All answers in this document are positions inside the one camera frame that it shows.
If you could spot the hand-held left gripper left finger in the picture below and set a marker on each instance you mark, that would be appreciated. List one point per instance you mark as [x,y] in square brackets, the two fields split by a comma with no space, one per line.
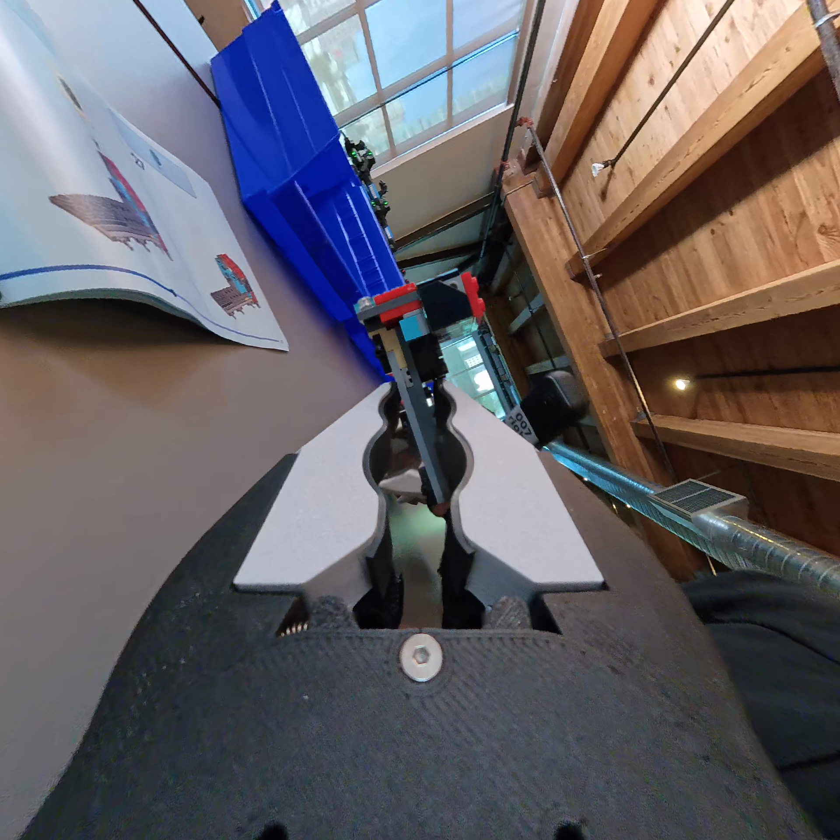
[308,525]

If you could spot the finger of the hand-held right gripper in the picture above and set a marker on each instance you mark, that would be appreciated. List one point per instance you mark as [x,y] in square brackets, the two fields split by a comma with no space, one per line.
[400,484]

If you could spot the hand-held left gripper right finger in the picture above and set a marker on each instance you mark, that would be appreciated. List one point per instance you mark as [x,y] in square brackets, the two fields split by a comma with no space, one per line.
[531,525]

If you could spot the long black toy brick assembly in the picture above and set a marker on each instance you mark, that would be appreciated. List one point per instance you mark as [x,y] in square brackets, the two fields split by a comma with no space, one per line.
[420,420]

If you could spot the red black toy brick build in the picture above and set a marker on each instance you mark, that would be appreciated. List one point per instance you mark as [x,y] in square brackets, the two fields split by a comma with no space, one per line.
[446,302]

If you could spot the blue plastic bin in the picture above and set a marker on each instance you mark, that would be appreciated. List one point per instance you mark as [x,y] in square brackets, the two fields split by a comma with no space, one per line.
[367,348]
[275,131]

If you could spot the instruction booklet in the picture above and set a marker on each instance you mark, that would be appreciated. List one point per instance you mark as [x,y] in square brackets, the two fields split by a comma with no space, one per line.
[65,164]

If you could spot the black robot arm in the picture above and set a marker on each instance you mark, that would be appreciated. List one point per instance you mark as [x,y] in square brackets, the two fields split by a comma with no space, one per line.
[380,203]
[359,154]

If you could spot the grey desk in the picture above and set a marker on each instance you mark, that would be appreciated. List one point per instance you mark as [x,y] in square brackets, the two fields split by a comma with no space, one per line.
[164,426]

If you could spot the ceiling vent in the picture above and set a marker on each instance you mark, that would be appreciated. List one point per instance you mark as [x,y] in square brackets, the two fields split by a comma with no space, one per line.
[695,497]

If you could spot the person's black jacket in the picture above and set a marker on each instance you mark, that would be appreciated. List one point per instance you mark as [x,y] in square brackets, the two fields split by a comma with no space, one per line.
[774,656]

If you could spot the large window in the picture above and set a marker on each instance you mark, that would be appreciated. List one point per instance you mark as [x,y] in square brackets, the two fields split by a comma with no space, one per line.
[407,39]

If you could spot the silver air duct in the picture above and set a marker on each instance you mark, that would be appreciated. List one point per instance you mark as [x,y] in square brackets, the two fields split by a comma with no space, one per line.
[754,544]

